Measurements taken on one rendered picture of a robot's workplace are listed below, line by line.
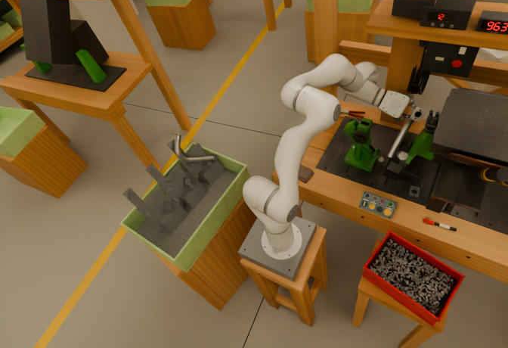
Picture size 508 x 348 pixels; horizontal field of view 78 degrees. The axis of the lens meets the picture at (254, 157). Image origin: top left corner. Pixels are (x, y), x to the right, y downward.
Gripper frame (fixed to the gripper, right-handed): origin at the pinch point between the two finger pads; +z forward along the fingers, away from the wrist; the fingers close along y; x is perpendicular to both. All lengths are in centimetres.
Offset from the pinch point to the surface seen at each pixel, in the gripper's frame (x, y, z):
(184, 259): -33, -105, -62
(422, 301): -26, -64, 35
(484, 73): 19.9, 27.6, 18.8
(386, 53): 26.1, 21.2, -23.4
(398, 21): -4.8, 29.9, -24.5
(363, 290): -20, -76, 16
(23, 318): -12, -256, -176
